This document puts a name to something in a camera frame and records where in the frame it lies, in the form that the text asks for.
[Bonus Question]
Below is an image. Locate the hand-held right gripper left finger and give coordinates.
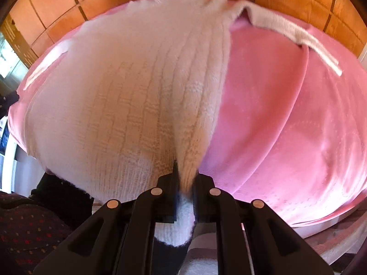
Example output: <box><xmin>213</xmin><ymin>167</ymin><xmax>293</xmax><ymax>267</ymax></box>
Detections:
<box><xmin>33</xmin><ymin>160</ymin><xmax>180</xmax><ymax>275</ymax></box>

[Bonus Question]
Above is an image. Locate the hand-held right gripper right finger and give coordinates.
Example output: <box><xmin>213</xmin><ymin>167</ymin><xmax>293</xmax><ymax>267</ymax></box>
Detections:
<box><xmin>193</xmin><ymin>173</ymin><xmax>335</xmax><ymax>275</ymax></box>

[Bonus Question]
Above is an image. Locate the white knit sweater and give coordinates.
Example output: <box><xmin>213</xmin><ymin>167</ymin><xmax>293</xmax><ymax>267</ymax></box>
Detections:
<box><xmin>23</xmin><ymin>0</ymin><xmax>343</xmax><ymax>248</ymax></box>

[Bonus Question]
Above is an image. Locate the grey striped cloth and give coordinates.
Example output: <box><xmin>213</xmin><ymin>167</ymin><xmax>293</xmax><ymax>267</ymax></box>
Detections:
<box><xmin>179</xmin><ymin>229</ymin><xmax>222</xmax><ymax>275</ymax></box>

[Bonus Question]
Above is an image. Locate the pink blanket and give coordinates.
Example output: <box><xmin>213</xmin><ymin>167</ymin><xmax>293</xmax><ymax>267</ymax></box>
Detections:
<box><xmin>8</xmin><ymin>0</ymin><xmax>367</xmax><ymax>230</ymax></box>

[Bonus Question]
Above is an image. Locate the black cloth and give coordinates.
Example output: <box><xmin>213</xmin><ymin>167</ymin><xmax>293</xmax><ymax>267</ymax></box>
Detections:
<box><xmin>29</xmin><ymin>173</ymin><xmax>95</xmax><ymax>232</ymax></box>

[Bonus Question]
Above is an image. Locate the dark dotted cloth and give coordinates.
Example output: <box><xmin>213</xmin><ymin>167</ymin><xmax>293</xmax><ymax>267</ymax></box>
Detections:
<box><xmin>0</xmin><ymin>192</ymin><xmax>73</xmax><ymax>275</ymax></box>

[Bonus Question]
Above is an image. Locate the wooden framed door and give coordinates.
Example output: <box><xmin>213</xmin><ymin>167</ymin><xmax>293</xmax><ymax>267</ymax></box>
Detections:
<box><xmin>0</xmin><ymin>14</ymin><xmax>39</xmax><ymax>79</ymax></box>

